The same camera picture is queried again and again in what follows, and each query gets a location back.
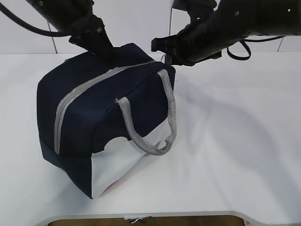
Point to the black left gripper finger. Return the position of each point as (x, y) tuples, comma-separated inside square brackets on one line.
[(99, 46)]

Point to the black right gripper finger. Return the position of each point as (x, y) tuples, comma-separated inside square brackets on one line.
[(165, 44), (171, 60)]

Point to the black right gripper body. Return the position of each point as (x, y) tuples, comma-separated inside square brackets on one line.
[(197, 41)]

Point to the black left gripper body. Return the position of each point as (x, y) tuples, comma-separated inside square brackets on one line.
[(84, 31)]

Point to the navy blue lunch bag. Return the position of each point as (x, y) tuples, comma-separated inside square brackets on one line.
[(97, 119)]

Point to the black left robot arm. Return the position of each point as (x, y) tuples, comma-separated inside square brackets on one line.
[(50, 9)]

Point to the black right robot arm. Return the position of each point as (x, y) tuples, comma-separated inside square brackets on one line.
[(243, 18)]

